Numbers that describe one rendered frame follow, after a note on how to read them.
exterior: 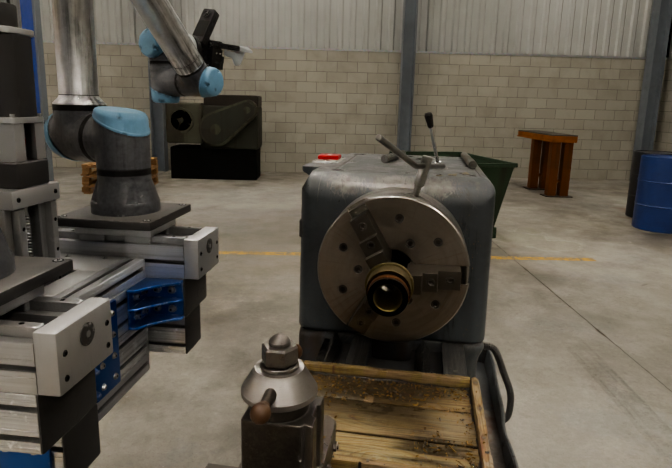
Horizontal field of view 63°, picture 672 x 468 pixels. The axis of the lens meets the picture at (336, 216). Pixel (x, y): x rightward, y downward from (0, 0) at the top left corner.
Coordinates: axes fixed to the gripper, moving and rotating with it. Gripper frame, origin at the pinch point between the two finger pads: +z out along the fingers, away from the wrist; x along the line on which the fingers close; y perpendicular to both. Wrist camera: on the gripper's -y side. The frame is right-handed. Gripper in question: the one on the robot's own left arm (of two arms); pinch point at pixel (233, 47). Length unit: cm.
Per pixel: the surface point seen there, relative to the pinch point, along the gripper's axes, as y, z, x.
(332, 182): 27, -31, 57
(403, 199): 24, -41, 79
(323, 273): 43, -46, 67
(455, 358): 59, -30, 94
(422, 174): 19, -37, 81
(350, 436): 58, -70, 88
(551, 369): 144, 161, 111
